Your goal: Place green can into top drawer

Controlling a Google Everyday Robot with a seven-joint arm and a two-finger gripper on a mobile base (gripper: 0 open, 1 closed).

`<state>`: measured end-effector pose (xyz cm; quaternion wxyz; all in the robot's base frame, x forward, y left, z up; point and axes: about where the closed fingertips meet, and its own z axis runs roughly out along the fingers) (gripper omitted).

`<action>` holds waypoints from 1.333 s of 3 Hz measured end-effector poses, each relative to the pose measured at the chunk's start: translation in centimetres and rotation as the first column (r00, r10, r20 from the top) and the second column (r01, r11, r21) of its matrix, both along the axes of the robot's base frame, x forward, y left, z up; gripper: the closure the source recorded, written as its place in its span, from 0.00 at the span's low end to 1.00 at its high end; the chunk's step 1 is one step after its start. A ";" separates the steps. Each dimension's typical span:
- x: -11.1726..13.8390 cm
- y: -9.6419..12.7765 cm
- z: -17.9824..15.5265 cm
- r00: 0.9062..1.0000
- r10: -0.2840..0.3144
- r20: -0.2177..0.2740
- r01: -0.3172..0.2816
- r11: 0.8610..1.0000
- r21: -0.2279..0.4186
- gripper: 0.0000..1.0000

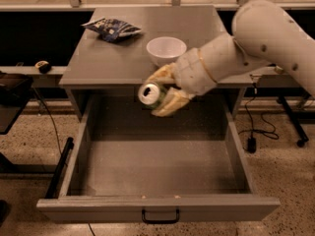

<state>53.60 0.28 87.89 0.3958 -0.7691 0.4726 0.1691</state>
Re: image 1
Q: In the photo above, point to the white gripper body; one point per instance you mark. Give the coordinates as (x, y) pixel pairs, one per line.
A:
(193, 72)

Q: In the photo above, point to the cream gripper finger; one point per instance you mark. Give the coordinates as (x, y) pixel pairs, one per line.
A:
(163, 75)
(174, 100)

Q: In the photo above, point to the green soda can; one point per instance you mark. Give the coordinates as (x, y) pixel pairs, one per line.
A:
(152, 94)

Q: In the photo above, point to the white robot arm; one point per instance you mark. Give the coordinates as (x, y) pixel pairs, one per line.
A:
(262, 34)

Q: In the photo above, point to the grey open top drawer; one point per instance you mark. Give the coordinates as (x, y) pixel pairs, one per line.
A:
(125, 160)

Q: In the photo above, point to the white bowl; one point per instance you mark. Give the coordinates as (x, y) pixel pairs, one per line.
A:
(165, 49)

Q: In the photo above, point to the grey cabinet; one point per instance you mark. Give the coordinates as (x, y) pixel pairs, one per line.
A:
(97, 64)

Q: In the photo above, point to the blue chip bag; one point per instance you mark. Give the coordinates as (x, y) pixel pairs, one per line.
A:
(112, 30)

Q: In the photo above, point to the small black yellow device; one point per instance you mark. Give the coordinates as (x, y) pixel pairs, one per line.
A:
(43, 66)

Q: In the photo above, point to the black rolling stand leg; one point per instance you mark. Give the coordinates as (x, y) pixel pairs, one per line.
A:
(303, 139)

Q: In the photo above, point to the black tray table left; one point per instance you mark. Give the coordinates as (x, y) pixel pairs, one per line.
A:
(15, 92)

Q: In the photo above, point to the black drawer handle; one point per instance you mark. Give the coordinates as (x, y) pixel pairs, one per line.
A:
(160, 217)

